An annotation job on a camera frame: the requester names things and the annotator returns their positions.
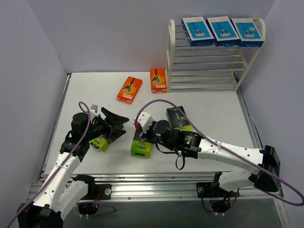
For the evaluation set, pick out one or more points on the black green razor box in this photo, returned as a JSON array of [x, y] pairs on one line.
[[100, 143], [140, 147], [177, 120]]

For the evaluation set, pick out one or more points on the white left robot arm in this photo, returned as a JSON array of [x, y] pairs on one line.
[[54, 201]]

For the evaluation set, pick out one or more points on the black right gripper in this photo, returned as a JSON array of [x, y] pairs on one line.
[[147, 134]]

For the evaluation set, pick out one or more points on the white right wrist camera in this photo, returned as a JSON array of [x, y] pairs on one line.
[[144, 122]]

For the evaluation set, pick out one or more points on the orange Gillette razor box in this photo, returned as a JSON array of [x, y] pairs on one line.
[[129, 90], [158, 80]]

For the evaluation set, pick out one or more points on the cream metal wire shelf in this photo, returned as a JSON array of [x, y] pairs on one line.
[[205, 67]]

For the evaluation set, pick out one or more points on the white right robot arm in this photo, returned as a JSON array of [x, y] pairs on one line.
[[258, 167]]

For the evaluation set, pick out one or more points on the blue white Harry's razor box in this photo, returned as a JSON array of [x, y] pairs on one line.
[[223, 31]]

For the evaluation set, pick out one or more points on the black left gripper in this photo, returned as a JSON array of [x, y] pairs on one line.
[[107, 128]]

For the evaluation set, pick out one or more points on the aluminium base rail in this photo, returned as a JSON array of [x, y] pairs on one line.
[[179, 186]]

